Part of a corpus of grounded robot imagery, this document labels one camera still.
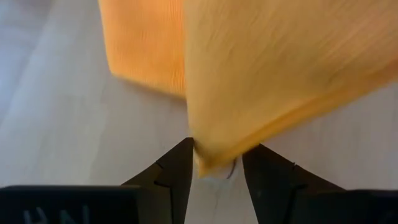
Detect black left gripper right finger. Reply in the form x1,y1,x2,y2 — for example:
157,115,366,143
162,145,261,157
241,143,398,224

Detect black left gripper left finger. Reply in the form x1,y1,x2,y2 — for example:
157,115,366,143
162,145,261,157
121,137,195,224

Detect orange microfiber towel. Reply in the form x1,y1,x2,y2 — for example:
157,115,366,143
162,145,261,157
98,0,398,179

